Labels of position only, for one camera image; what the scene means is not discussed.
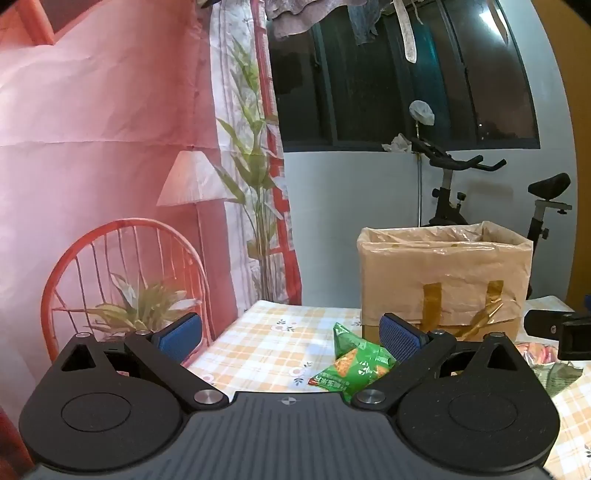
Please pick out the white hanging bag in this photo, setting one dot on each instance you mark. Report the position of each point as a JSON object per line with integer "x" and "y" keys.
{"x": 421, "y": 112}

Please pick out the black exercise bike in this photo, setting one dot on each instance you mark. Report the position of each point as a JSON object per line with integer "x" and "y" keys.
{"x": 445, "y": 217}

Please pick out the cardboard box with plastic liner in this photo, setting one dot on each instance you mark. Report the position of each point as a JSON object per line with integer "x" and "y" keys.
{"x": 415, "y": 277}

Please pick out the white crumpled cloth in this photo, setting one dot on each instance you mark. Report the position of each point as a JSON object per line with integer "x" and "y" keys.
{"x": 398, "y": 144}

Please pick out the dark window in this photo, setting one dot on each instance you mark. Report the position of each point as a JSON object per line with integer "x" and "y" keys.
{"x": 369, "y": 92}

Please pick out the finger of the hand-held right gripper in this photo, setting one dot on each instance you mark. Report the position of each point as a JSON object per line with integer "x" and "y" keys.
{"x": 542, "y": 325}

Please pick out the grey hanging garment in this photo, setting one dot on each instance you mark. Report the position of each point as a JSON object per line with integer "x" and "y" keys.
{"x": 362, "y": 21}

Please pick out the white hanging sock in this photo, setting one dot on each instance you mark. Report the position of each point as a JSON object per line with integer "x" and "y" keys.
{"x": 407, "y": 37}

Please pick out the printed room scene backdrop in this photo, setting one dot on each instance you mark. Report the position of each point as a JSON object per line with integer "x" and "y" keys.
{"x": 92, "y": 138}

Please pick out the checked floral tablecloth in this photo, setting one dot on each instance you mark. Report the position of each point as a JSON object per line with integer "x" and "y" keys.
{"x": 268, "y": 341}

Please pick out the metal pipe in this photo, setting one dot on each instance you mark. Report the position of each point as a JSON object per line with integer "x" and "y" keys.
{"x": 419, "y": 184}

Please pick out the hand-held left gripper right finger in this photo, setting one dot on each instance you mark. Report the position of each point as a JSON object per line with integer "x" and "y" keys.
{"x": 399, "y": 340}

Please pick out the dull green snack packet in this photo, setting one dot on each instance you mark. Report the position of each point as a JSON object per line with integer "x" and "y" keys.
{"x": 558, "y": 378}

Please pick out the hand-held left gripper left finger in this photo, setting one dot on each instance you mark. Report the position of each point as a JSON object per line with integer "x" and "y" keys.
{"x": 178, "y": 340}

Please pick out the floral hanging garment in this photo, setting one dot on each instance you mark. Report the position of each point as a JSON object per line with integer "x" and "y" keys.
{"x": 300, "y": 16}

